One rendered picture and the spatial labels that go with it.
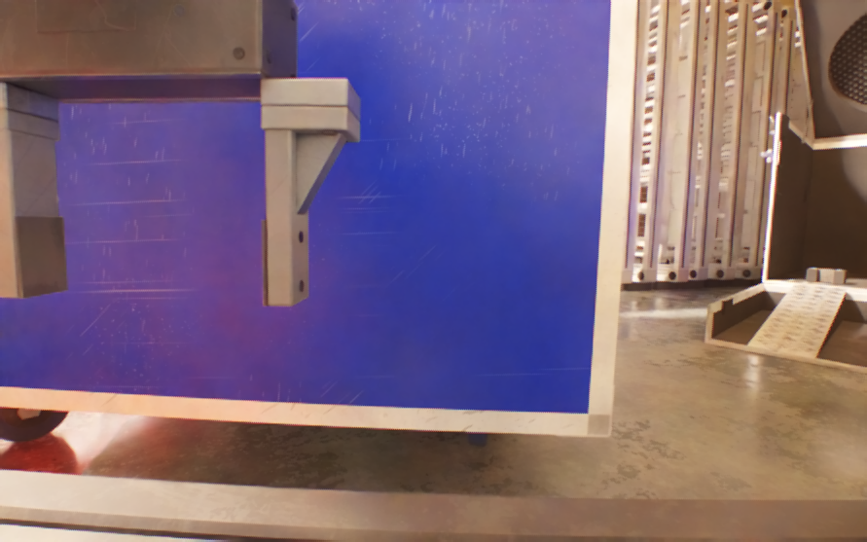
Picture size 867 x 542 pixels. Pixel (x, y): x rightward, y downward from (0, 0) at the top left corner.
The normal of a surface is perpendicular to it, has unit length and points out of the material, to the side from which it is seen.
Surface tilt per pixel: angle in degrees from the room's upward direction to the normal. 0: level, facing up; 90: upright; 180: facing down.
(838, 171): 90
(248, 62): 90
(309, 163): 90
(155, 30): 90
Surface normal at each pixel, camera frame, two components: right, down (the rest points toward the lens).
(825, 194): -0.76, 0.05
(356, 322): -0.04, 0.11
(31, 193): 1.00, 0.03
